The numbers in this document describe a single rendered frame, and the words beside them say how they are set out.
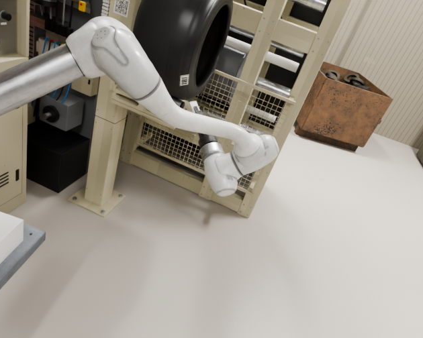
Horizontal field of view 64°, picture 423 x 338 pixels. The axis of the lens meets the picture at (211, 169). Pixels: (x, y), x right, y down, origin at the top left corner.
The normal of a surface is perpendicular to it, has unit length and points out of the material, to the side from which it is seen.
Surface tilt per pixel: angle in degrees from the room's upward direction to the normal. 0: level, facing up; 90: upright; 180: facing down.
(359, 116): 90
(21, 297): 0
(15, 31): 90
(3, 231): 2
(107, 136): 90
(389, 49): 90
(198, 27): 73
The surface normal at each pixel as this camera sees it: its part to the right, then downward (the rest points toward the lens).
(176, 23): -0.18, 0.12
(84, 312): 0.29, -0.81
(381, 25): -0.17, 0.48
